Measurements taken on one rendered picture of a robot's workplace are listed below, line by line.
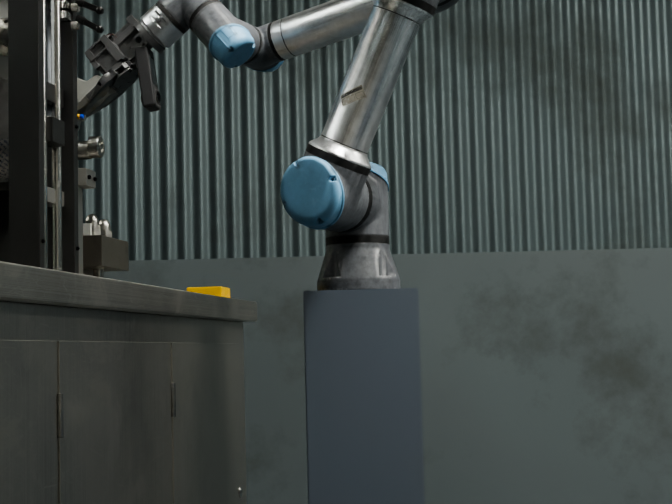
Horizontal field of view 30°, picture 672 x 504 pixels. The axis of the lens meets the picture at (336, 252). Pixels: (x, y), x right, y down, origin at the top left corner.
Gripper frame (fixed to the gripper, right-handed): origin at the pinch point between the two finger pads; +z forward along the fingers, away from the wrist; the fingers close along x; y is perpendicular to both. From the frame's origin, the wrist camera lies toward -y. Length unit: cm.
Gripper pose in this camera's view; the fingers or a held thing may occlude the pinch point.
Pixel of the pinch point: (81, 116)
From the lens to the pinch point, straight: 238.7
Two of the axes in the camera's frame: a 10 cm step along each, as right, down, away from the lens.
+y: -6.5, -7.4, 1.7
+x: -1.6, -0.8, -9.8
